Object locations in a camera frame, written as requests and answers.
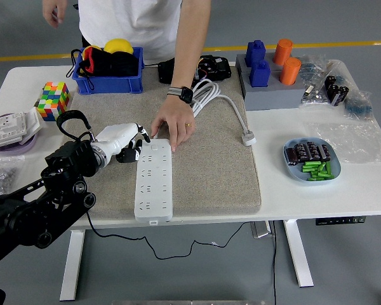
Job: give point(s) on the blue plastic bin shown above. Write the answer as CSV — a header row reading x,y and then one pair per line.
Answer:
x,y
108,85

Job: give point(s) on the person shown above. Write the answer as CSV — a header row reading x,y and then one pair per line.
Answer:
x,y
130,22

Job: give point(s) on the person's left forearm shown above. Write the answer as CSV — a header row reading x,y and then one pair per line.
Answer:
x,y
190,47

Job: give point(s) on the grey-brown fabric mat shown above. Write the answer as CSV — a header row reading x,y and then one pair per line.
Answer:
x,y
209,174

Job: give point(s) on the purple round plate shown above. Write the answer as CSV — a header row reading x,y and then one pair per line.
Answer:
x,y
19,150

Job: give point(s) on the black electronic device open wiring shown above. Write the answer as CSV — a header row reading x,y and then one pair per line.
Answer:
x,y
219,68

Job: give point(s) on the black cylindrical battery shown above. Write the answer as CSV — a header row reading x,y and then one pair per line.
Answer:
x,y
317,151
326,152
291,156
309,150
300,151

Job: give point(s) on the clear bag of blue parts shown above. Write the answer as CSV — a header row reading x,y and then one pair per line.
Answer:
x,y
312,68
358,106

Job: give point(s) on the black table control panel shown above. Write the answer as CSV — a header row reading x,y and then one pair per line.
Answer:
x,y
339,220

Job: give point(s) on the clear bag of black capacitors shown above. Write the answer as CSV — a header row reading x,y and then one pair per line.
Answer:
x,y
336,90

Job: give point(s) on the grey holder block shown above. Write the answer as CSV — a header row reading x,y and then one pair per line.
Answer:
x,y
273,98
239,62

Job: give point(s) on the empty clear plastic bag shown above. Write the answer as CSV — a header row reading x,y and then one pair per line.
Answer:
x,y
352,139

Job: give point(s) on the silver metal box under table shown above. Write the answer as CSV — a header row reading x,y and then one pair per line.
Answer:
x,y
260,230

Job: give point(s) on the clear bag of silver screws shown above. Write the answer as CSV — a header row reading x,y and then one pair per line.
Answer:
x,y
314,95

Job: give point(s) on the blue plastic block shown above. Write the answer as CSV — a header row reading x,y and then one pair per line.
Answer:
x,y
255,52
259,74

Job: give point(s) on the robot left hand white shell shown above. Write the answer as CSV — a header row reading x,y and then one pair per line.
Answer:
x,y
117,136

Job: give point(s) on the small yellow ball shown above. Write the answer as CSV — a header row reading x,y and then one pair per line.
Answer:
x,y
93,48

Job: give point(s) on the multicoloured puzzle cube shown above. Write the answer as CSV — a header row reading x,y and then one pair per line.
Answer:
x,y
54,98

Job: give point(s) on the green cylindrical battery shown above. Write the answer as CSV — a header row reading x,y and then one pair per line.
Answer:
x,y
311,163
328,168
324,175
322,167
316,178
309,169

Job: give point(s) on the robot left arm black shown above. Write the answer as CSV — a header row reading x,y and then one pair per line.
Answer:
x,y
66,159

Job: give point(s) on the person's left hand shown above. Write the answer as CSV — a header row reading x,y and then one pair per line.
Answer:
x,y
177,117

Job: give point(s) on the clear bag of small hardware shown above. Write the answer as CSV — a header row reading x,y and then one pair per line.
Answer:
x,y
3,174

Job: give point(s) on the light blue oval dish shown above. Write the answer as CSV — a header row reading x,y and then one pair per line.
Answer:
x,y
292,173

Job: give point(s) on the orange plastic cylinder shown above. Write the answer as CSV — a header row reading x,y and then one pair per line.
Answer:
x,y
282,51
290,71

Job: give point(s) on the white table leg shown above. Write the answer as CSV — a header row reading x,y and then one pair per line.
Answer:
x,y
298,254
72,263

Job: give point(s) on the large yellow ball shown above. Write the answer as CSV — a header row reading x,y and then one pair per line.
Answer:
x,y
117,45

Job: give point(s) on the person's right hand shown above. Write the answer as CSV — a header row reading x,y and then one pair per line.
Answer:
x,y
52,11

